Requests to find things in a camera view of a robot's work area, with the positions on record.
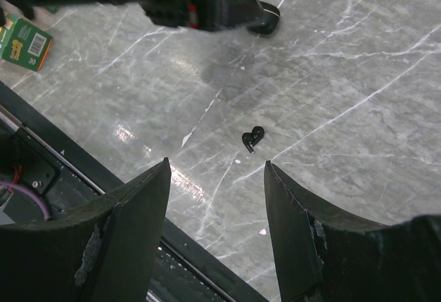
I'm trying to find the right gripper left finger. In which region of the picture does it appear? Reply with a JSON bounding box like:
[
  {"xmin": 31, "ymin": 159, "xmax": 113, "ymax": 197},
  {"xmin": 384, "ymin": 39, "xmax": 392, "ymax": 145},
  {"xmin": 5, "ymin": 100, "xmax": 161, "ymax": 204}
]
[{"xmin": 1, "ymin": 159, "xmax": 171, "ymax": 301}]

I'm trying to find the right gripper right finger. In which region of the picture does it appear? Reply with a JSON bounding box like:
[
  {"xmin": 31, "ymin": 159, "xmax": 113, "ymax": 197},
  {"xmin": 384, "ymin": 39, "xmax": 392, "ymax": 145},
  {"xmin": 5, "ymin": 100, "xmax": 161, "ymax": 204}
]
[{"xmin": 264, "ymin": 162, "xmax": 440, "ymax": 301}]

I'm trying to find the black earbud charging case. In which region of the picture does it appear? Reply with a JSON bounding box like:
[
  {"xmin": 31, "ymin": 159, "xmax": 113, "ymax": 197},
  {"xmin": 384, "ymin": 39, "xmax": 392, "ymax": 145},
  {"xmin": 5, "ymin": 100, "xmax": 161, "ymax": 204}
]
[{"xmin": 247, "ymin": 1, "xmax": 281, "ymax": 37}]

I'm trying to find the black earbuds pair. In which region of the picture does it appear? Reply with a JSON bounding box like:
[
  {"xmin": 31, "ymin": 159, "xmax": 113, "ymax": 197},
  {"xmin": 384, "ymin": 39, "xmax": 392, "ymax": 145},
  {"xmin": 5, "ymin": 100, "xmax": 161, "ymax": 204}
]
[{"xmin": 242, "ymin": 125, "xmax": 265, "ymax": 154}]

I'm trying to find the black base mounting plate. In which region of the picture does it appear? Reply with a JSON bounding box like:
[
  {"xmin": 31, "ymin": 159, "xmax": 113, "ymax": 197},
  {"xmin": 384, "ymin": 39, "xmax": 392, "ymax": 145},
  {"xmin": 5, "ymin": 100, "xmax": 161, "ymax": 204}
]
[{"xmin": 1, "ymin": 83, "xmax": 265, "ymax": 301}]

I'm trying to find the orange juice box left lower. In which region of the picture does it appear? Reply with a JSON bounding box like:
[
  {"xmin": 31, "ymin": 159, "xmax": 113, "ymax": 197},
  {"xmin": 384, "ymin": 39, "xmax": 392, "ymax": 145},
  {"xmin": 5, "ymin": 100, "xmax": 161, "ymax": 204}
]
[{"xmin": 1, "ymin": 12, "xmax": 53, "ymax": 72}]

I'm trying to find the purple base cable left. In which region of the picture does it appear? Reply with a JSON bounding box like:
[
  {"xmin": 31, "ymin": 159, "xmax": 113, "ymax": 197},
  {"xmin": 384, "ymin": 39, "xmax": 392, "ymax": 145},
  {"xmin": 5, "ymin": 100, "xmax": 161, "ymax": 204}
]
[{"xmin": 0, "ymin": 177, "xmax": 52, "ymax": 221}]

